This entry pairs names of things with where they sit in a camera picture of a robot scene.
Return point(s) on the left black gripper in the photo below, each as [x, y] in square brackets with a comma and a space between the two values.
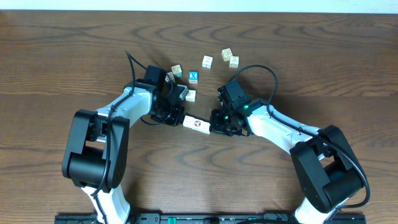
[181, 116]

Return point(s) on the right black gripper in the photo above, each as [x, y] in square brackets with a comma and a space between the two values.
[216, 125]

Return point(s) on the wooden block letter J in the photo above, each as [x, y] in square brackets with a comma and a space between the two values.
[188, 121]

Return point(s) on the wooden block with grapes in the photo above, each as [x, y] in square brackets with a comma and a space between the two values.
[205, 127]

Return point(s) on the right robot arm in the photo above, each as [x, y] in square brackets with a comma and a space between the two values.
[327, 169]

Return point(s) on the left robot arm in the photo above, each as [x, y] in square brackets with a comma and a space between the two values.
[96, 152]

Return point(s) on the wooden block W centre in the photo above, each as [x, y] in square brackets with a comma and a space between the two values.
[191, 96]

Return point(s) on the wooden block left of group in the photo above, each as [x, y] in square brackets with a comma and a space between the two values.
[170, 77]

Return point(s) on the green edged wooden block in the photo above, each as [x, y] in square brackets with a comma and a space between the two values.
[177, 71]

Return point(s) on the blue X wooden block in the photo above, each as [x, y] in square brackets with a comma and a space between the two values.
[193, 77]

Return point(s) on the wooden block red edge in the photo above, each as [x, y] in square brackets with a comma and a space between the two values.
[234, 62]

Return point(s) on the wooden block with umbrella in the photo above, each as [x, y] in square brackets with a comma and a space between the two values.
[207, 61]

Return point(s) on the tan wooden block far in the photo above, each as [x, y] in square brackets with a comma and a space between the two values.
[226, 54]

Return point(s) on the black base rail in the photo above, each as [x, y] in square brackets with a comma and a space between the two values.
[156, 218]

